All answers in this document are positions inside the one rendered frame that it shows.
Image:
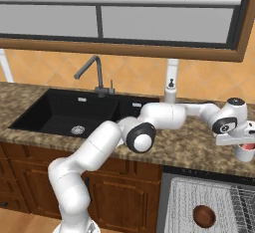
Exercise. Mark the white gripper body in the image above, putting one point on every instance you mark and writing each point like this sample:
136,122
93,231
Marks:
232,139

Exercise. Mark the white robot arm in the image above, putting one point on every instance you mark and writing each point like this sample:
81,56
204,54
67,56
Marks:
99,147

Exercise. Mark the white cup pink inside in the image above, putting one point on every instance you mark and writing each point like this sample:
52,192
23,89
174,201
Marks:
245,153

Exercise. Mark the brown bowl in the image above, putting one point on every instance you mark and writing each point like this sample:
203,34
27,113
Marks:
204,216

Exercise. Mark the brown wooden cupboard door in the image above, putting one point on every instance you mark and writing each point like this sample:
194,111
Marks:
36,184
123,203

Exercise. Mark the white soap dispenser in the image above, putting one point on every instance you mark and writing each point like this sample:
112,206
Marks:
170,94

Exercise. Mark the dark grey tap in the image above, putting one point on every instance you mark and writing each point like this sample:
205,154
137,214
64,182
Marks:
98,74

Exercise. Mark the window with white blinds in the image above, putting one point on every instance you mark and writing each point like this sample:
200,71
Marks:
132,21

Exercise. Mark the black sink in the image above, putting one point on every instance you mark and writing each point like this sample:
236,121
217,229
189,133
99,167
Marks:
66,114

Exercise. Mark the brown wooden drawer front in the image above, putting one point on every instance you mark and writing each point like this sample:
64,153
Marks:
8,190

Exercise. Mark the white wall strip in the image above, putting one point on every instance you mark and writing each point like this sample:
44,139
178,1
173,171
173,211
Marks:
172,71
6,66

